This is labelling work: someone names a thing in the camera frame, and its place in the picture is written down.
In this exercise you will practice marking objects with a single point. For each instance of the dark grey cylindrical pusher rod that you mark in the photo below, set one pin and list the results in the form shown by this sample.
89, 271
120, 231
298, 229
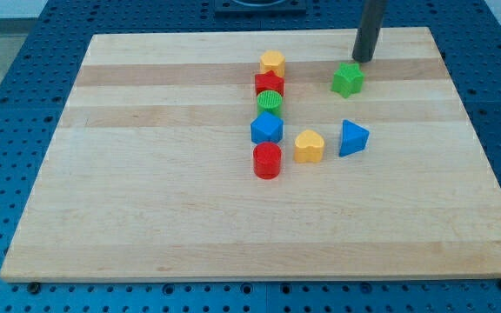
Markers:
368, 31

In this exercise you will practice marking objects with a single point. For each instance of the green star block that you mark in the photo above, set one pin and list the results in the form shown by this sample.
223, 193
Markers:
347, 79

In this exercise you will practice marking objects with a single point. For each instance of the red star block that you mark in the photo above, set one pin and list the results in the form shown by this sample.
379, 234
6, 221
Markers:
269, 81

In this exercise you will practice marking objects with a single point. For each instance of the blue triangle block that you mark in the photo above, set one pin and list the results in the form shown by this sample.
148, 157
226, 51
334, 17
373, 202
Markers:
353, 138

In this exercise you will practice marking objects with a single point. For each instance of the yellow hexagon block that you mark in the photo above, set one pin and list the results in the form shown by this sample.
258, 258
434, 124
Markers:
272, 60

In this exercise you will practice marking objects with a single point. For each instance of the green cylinder block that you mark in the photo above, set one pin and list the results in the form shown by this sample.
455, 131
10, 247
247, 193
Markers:
270, 101

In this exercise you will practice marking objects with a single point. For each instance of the yellow heart block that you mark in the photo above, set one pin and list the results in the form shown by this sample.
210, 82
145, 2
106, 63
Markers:
308, 147

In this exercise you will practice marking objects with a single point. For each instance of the blue cube block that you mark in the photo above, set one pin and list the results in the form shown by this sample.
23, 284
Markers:
267, 128

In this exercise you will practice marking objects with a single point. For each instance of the red cylinder block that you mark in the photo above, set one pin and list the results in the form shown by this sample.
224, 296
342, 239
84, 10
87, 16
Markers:
267, 158

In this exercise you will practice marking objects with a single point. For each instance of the wooden board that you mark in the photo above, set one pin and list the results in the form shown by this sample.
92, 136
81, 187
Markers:
149, 174

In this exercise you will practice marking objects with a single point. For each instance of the black screw front left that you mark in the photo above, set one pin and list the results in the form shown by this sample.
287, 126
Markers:
33, 288

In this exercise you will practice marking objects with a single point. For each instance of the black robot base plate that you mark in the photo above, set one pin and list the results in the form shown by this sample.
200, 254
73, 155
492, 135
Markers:
231, 7

